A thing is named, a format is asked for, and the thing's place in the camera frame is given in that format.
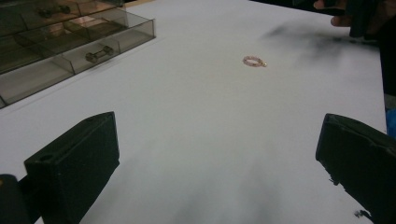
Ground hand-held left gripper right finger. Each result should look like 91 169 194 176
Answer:
315 113 396 224

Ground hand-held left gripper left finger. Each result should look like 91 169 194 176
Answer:
23 111 120 224

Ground pink beaded bracelet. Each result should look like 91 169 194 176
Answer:
242 55 268 68

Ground smoked clear compartment organizer box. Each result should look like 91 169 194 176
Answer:
0 0 157 110

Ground small metal dumbbell-shaped earring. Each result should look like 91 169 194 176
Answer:
85 45 115 63
36 4 72 19

